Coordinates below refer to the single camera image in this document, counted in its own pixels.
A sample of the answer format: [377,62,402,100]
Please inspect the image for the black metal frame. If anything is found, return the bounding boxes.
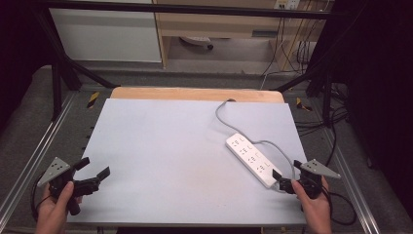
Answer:
[32,0,369,123]

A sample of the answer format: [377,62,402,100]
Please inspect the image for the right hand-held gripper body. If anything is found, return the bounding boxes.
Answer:
[278,158,342,200]

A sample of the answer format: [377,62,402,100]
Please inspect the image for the person's left hand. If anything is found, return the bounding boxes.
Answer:
[34,180,83,234]

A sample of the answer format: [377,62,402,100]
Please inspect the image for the bundle of hanging cables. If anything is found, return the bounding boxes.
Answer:
[259,9,325,86]

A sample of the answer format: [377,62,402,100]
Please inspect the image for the white wall socket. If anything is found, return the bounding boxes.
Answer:
[274,0,301,11]

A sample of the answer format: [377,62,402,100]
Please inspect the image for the person's right hand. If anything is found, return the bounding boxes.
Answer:
[290,175,333,234]

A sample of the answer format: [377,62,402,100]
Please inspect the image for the white chair base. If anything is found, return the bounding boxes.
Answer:
[179,35,215,51]

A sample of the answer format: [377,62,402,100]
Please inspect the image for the black curtain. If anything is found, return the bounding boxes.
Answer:
[330,0,413,222]
[0,0,55,128]

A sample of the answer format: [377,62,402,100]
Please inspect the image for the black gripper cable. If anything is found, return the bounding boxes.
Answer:
[320,184,357,227]
[30,174,53,224]

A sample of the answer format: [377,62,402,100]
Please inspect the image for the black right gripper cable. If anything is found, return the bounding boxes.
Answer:
[320,184,357,227]

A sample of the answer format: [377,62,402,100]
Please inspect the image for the grey power strip cable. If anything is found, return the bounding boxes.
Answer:
[214,98,297,193]

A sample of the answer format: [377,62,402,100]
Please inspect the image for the wooden table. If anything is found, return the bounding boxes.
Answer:
[109,86,286,104]

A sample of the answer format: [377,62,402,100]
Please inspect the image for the white cabinet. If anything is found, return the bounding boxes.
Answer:
[48,7,163,63]

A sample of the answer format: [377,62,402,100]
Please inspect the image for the light wooden desk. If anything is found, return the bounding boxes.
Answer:
[152,0,336,70]

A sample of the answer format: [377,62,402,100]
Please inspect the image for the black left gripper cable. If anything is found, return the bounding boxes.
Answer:
[30,174,53,224]

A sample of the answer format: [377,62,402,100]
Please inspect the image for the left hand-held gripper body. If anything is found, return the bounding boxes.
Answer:
[36,157,100,216]

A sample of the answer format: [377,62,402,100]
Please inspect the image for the light grey table mat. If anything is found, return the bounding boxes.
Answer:
[66,97,308,226]

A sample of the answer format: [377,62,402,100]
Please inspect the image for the yellow black tape strip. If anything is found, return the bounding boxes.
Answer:
[294,97,314,112]
[86,91,101,110]

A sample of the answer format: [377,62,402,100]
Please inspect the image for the black floor cables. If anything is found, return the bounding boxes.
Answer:
[293,82,350,169]

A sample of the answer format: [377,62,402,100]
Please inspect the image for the white power strip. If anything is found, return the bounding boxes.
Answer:
[225,133,283,189]

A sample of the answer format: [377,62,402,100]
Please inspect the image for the aluminium rail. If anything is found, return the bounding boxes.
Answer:
[0,92,78,222]
[319,128,382,234]

